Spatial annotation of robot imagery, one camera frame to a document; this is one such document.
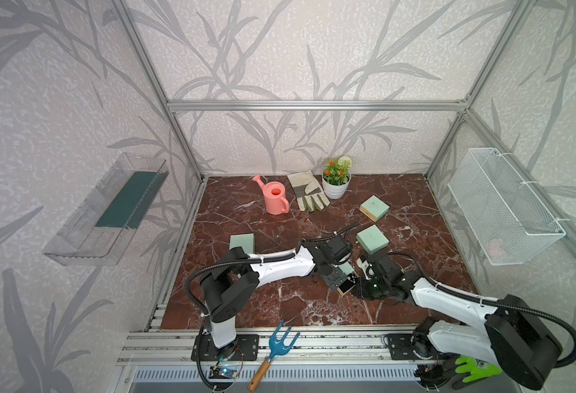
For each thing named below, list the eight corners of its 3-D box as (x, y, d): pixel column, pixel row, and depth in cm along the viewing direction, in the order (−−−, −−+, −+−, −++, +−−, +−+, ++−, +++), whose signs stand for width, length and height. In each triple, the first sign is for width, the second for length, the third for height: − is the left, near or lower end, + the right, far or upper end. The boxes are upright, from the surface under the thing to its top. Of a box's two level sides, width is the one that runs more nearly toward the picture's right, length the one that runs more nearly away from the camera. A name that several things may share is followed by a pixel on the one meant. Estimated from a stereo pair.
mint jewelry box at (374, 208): (375, 223, 106) (377, 218, 103) (359, 209, 110) (360, 204, 108) (388, 212, 110) (390, 207, 107) (372, 199, 114) (373, 194, 111)
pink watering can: (271, 221, 106) (268, 204, 97) (259, 193, 116) (255, 175, 107) (291, 214, 108) (290, 197, 99) (277, 187, 119) (275, 169, 110)
